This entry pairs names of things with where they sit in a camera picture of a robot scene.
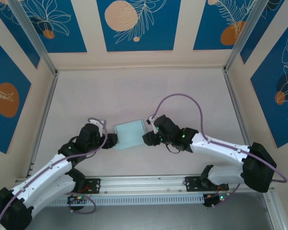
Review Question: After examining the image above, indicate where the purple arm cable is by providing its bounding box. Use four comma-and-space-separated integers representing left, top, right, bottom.
0, 117, 109, 227
152, 93, 288, 209

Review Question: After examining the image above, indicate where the teal paper box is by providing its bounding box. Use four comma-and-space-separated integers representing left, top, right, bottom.
113, 119, 147, 151

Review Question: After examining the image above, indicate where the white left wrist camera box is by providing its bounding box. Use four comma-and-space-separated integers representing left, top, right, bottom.
87, 117, 108, 135

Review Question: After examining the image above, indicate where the aluminium corner post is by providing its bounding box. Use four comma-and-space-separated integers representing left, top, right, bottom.
8, 0, 59, 75
223, 0, 267, 72

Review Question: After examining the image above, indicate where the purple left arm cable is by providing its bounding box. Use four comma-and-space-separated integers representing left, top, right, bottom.
0, 117, 109, 227

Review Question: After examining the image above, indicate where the aluminium mounting rail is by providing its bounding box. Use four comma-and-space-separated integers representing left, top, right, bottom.
14, 174, 276, 197

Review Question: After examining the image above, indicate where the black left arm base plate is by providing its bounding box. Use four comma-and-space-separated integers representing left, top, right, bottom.
73, 177, 101, 194

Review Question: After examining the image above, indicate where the silver aluminium frame bar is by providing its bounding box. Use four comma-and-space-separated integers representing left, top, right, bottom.
263, 191, 283, 230

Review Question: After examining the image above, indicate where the grey slotted cable duct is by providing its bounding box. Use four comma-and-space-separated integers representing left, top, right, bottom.
48, 194, 204, 207

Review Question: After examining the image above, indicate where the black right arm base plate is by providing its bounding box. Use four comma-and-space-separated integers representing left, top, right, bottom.
184, 176, 229, 192

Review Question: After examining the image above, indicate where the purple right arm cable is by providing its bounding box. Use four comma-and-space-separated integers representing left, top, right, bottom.
152, 93, 288, 209

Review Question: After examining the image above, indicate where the aluminium table side rail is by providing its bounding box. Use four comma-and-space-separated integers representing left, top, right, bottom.
222, 68, 259, 173
24, 71, 60, 178

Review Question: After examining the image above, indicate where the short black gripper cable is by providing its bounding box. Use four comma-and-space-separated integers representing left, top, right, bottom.
166, 143, 181, 154

